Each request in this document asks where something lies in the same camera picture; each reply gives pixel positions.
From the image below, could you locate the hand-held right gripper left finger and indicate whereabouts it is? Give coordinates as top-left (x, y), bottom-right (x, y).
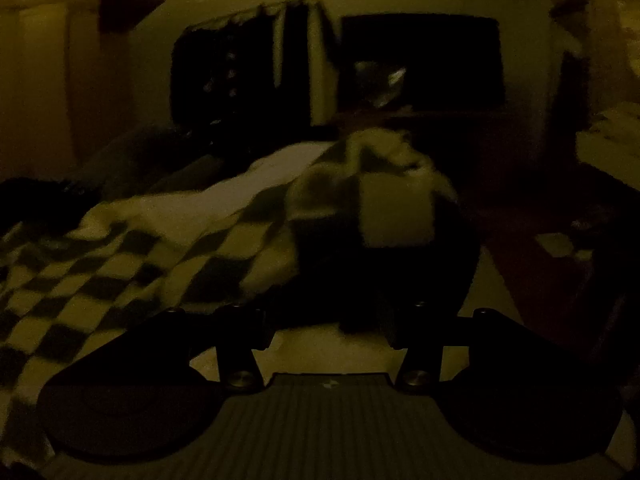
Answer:
top-left (75, 304), bottom-right (273, 392)

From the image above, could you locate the dark pillow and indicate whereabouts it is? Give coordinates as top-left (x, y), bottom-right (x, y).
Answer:
top-left (70, 125), bottom-right (228, 192)

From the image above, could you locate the dark television screen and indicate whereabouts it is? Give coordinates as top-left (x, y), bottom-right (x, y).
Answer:
top-left (341, 15), bottom-right (502, 112)

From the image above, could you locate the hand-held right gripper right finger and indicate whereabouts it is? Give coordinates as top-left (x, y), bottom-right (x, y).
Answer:
top-left (390, 302), bottom-right (576, 392)

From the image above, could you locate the pale furniture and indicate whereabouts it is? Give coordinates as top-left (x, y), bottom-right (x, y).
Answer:
top-left (575, 102), bottom-right (640, 179)

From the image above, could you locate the white large garment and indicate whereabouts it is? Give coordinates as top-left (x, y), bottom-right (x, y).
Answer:
top-left (85, 140), bottom-right (351, 301)

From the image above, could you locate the black white checkered blanket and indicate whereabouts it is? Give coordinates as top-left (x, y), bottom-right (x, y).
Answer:
top-left (0, 127), bottom-right (476, 466)

